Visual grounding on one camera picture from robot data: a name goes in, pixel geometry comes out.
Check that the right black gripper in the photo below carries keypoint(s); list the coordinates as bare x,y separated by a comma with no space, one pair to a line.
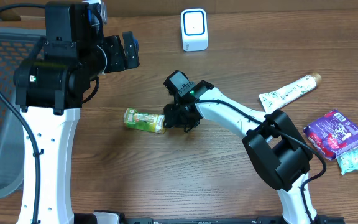
174,120

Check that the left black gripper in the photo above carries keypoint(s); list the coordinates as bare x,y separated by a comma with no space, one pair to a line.
120,61

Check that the green yellow snack pouch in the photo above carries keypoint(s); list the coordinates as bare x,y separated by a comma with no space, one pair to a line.
144,121

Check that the white tube gold cap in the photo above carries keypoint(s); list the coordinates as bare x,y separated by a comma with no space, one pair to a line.
279,98

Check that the purple pad package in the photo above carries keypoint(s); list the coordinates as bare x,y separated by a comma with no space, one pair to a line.
332,134

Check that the mint green snack packet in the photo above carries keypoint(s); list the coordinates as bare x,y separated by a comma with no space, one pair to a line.
348,162

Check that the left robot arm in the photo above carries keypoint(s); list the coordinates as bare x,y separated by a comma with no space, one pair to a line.
49,93

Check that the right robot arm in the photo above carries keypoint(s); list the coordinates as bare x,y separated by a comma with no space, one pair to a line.
273,144

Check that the white barcode scanner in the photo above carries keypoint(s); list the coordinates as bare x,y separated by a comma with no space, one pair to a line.
194,30

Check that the grey plastic shopping basket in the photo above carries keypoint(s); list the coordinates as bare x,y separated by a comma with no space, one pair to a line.
15,45

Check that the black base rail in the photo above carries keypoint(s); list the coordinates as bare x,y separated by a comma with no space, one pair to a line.
204,219

